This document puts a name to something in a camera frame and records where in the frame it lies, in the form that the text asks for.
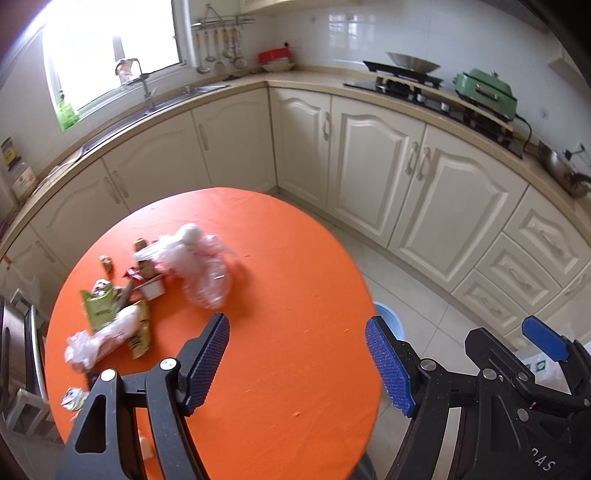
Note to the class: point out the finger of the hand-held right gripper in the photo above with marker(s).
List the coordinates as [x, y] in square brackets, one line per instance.
[545, 339]
[489, 346]

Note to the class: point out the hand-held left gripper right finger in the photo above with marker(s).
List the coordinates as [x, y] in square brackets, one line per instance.
[388, 369]

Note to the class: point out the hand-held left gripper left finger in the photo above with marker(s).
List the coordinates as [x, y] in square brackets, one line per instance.
[207, 364]

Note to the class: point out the blue plastic bin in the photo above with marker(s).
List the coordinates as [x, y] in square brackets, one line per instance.
[392, 318]

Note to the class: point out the yellow snack packet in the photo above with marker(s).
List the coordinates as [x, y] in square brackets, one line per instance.
[141, 341]

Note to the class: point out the white bag with green mark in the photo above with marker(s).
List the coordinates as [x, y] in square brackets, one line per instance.
[542, 374]

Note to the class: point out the clear plastic bag white stuffing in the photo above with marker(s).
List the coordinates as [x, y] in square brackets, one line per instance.
[203, 272]

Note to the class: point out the white plastic cup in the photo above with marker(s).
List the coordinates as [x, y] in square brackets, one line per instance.
[153, 290]

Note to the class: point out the crumpled clear plastic bag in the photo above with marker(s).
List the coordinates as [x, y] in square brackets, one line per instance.
[106, 337]

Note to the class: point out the green snack packet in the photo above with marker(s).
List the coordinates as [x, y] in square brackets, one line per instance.
[99, 311]

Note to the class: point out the crumpled silver wrapper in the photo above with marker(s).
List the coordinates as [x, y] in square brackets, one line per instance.
[73, 398]

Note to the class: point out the steel pot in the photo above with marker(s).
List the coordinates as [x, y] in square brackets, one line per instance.
[554, 164]

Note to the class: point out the round orange table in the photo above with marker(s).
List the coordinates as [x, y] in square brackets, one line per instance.
[369, 161]

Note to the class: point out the black gas stove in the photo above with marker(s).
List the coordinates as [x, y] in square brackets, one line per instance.
[443, 99]

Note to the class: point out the green electric cooker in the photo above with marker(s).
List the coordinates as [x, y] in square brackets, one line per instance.
[485, 94]

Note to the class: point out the jar with orange label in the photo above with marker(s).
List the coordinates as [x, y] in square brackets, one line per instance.
[24, 182]

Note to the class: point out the steel kitchen sink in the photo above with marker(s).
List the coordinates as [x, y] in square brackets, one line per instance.
[203, 88]

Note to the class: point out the steel sink faucet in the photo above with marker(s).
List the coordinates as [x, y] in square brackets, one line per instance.
[147, 90]

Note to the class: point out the steel wok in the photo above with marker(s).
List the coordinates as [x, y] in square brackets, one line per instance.
[411, 62]

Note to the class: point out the white bowl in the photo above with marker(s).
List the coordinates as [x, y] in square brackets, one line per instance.
[277, 67]

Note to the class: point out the red lidded container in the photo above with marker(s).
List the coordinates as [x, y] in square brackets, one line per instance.
[274, 55]

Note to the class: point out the row of hanging kitchen utensils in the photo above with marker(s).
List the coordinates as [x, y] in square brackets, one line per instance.
[205, 46]

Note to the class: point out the kitchen window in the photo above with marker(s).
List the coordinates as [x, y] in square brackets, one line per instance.
[115, 37]

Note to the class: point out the metal wall utensil rack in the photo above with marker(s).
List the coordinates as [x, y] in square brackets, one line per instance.
[221, 21]

